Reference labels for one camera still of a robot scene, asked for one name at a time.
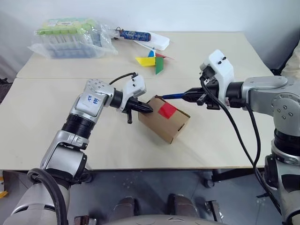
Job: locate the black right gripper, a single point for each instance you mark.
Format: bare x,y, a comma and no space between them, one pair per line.
212,87

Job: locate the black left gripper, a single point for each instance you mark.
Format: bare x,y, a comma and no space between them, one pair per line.
131,104

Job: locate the brown cardboard box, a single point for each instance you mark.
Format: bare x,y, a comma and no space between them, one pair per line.
161,126

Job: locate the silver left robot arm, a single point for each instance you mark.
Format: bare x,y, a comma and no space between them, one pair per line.
77,126

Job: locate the colourful paper pinwheel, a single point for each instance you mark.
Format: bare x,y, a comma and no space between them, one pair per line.
146,61

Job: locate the white plastic case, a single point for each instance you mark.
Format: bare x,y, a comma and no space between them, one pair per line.
161,42

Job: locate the blue patterned cylinder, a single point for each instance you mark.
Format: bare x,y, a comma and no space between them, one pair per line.
134,35

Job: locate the black table caster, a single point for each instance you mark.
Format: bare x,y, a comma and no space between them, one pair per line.
88,178
208,181

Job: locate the black chair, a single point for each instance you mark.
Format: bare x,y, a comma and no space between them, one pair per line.
279,70

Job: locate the black table leg bar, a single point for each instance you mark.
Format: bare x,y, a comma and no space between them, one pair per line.
236,174

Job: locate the dark rounded shape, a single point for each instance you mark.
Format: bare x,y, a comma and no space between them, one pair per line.
182,205
126,207

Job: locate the clear plastic bag with package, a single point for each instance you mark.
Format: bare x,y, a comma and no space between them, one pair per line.
68,42

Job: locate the cream cushion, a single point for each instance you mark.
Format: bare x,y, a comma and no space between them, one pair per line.
293,63

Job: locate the grey robot torso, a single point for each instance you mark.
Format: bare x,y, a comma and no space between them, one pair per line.
152,221

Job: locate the black object beside table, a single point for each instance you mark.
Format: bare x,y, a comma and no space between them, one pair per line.
4,90

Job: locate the yellow object on floor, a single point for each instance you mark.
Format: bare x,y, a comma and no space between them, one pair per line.
2,194

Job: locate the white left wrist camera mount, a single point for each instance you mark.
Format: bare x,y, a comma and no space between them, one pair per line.
137,85

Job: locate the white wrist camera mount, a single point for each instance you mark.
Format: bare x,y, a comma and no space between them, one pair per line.
221,68
137,85

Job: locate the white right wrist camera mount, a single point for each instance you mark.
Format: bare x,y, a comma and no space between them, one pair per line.
221,68

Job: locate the dark bracket shape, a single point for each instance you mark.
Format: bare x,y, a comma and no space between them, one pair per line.
213,210

